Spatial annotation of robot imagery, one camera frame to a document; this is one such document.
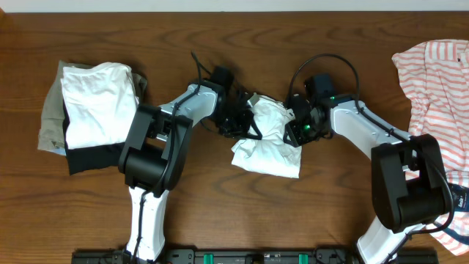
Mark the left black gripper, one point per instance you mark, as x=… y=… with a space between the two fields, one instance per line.
x=239 y=131

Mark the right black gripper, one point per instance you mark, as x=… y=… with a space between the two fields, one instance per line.
x=296 y=138

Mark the white t-shirt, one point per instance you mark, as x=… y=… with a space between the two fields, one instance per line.
x=269 y=155

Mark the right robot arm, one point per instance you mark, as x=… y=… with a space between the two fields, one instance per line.
x=409 y=186

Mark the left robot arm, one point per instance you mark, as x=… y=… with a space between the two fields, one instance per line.
x=154 y=154

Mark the red white striped shirt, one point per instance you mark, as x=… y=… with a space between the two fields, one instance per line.
x=434 y=77

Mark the folded white shirt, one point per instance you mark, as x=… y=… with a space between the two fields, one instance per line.
x=101 y=102

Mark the folded black garment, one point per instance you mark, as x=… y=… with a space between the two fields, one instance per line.
x=89 y=158

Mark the light blue folded garment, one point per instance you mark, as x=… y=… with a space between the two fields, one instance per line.
x=59 y=151

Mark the folded olive garment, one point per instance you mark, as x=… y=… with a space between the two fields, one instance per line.
x=51 y=132

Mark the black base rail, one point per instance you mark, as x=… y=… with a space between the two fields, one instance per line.
x=321 y=255

